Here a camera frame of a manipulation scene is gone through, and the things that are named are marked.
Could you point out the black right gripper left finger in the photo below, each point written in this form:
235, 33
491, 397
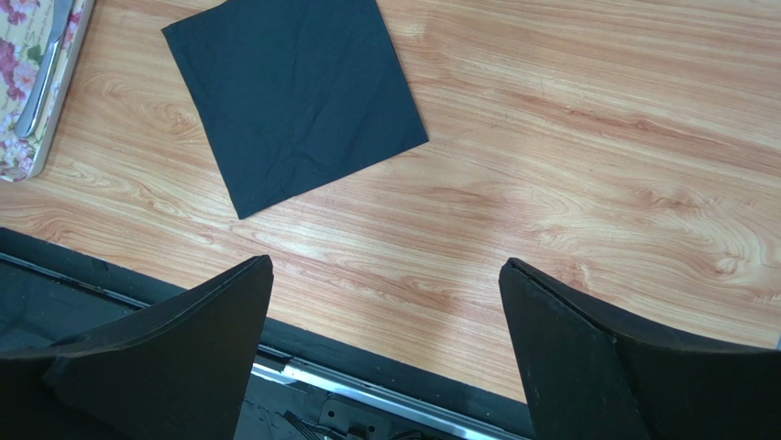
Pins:
177, 369

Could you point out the black paper napkin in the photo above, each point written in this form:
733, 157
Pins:
294, 95

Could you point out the silver table knife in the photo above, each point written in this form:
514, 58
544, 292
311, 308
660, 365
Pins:
31, 113

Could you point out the floral tray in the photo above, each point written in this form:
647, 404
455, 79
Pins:
25, 26

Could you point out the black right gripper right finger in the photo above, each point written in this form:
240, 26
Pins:
591, 370

